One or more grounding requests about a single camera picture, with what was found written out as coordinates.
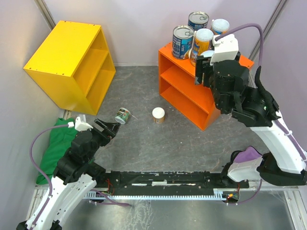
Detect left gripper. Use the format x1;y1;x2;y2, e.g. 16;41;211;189
84;117;121;162

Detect blue cable duct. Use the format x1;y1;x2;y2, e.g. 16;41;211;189
83;189;227;200

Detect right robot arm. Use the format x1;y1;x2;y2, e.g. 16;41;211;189
195;56;307;187

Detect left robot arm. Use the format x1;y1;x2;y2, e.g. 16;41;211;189
16;117;121;230

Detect orange label can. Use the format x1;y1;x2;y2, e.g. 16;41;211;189
201;50;214;58

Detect yellow shelf cabinet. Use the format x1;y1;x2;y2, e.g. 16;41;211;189
24;21;116;115

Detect orange shelf cabinet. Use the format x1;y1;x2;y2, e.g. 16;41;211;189
158;42;255;131

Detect green label can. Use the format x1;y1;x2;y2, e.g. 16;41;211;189
115;107;131;125

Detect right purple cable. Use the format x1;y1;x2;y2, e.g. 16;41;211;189
213;23;307;206

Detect tall blue red can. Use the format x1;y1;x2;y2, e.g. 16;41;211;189
190;28;214;67

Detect purple cloth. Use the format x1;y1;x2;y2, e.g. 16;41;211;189
234;146;262;163

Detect green cloth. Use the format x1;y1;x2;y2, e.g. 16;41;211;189
39;127;77;180

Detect dark blue can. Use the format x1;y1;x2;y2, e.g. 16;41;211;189
172;25;194;60

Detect blue can pull tab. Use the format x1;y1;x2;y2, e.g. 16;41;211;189
188;11;209;31

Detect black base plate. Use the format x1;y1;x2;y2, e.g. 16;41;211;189
96;171;249;196

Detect white lid yellow can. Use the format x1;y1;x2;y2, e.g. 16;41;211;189
152;107;165;124

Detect tall orange blue can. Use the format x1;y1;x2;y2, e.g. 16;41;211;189
211;19;230;35

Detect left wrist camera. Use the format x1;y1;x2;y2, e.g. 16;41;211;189
68;115;94;132

